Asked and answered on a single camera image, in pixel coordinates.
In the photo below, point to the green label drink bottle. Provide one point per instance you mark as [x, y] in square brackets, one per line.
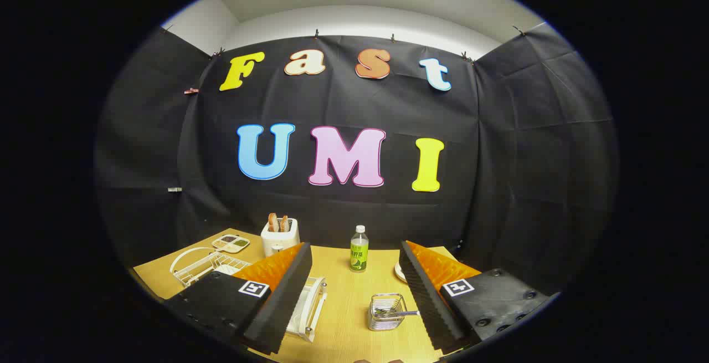
[359, 255]

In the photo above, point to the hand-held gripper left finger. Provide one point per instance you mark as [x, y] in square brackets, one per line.
[282, 302]

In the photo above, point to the metal spoon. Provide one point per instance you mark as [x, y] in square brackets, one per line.
[401, 313]

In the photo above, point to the toast bread slice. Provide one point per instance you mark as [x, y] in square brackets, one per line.
[284, 224]
[272, 223]

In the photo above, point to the black backdrop cloth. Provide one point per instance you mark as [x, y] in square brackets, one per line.
[343, 108]

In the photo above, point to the white toaster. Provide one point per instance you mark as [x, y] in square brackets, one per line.
[278, 242]

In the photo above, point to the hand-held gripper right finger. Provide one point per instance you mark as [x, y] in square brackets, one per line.
[429, 305]

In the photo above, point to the white plate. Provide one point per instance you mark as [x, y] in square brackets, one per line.
[400, 272]

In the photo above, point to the white divided condiment tray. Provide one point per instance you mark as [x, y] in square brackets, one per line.
[230, 243]

